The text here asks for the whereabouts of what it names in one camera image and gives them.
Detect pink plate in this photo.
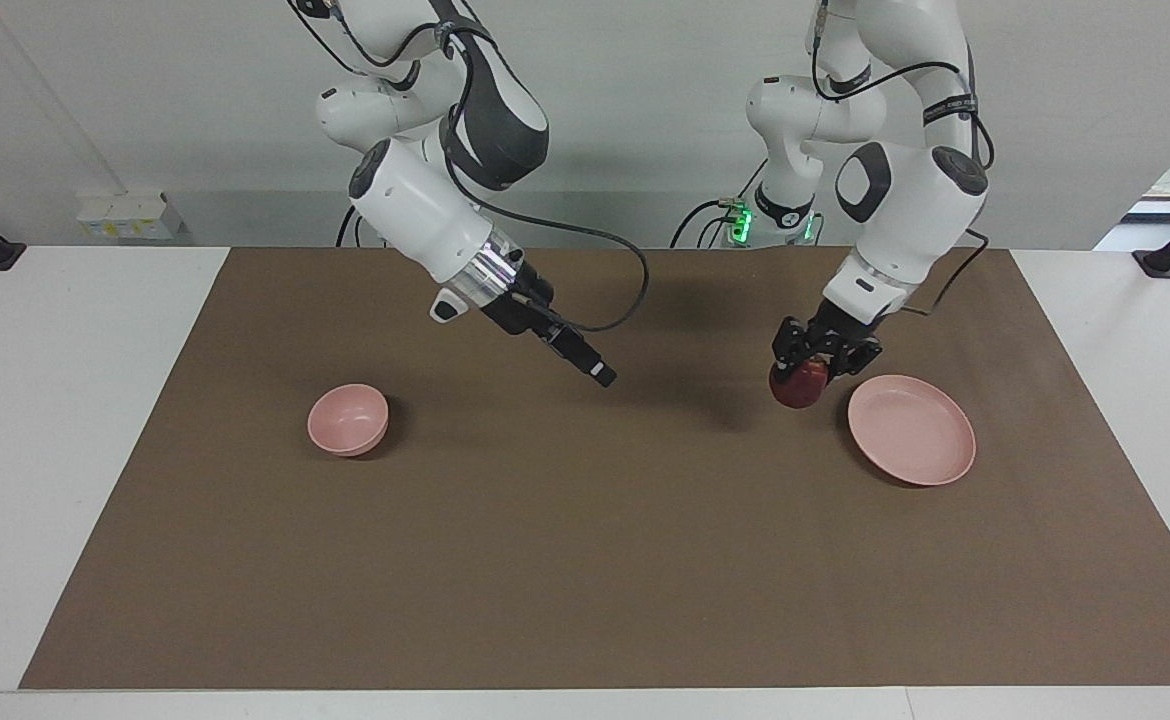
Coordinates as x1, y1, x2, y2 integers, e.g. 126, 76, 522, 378
847, 374, 977, 488

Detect pink bowl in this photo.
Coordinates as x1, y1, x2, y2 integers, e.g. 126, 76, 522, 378
307, 383, 390, 458

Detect white box stack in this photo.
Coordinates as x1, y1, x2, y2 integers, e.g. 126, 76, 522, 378
77, 192, 186, 241

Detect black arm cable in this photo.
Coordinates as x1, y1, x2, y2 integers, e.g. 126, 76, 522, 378
810, 0, 994, 317
440, 20, 649, 333

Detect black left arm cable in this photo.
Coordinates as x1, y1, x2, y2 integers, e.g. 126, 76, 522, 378
810, 0, 994, 317

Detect dark red apple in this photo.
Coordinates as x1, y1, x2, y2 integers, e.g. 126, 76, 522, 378
769, 360, 830, 411

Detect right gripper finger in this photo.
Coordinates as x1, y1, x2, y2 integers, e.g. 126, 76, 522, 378
542, 331, 611, 389
548, 324, 618, 383

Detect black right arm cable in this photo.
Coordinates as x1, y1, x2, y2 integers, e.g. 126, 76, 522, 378
440, 20, 649, 333

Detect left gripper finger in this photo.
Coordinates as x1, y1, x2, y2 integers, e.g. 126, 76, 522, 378
838, 340, 884, 377
771, 318, 810, 379

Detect black left base cables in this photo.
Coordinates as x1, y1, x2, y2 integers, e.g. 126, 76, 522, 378
670, 165, 761, 249

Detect brown table mat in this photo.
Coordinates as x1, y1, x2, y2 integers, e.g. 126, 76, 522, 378
20, 247, 1170, 691

